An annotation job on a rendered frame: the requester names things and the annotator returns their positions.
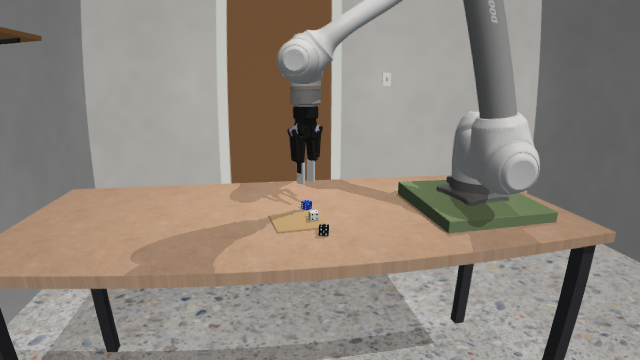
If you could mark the black die with grey pips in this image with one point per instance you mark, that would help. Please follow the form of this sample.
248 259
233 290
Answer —
323 229

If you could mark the tan flat mat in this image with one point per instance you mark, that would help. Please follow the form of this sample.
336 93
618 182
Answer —
292 222

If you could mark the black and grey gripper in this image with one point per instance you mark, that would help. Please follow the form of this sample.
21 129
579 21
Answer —
302 136

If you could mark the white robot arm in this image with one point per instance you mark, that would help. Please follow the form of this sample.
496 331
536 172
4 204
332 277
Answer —
502 157

